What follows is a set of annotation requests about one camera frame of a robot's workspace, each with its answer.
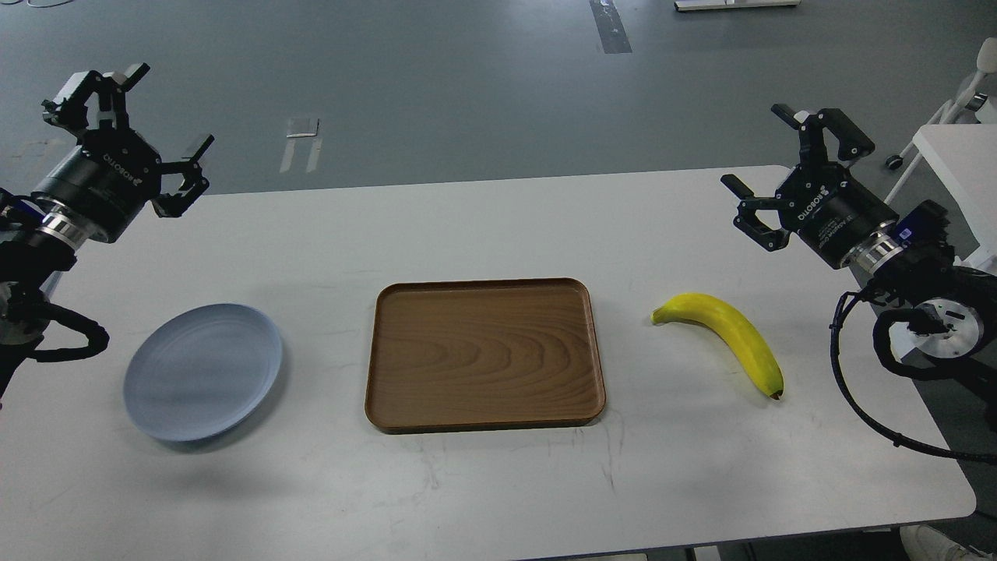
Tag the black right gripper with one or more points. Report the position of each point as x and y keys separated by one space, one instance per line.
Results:
x=819 y=201

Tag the blue-grey round plate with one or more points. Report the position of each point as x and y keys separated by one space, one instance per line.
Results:
x=202 y=373

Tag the white rolling chair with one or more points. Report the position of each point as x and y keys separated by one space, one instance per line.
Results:
x=967 y=98

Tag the brown wooden tray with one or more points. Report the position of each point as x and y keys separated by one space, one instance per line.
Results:
x=484 y=355

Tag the white side table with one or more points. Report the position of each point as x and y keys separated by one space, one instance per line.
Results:
x=963 y=156

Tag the white shoe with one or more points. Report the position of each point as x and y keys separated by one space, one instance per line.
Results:
x=922 y=542

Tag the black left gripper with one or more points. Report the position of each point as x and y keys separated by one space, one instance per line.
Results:
x=108 y=177

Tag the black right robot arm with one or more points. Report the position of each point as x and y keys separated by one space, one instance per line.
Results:
x=937 y=315

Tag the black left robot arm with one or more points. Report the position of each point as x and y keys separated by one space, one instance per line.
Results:
x=38 y=245

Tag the yellow banana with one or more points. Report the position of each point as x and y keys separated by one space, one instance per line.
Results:
x=741 y=336

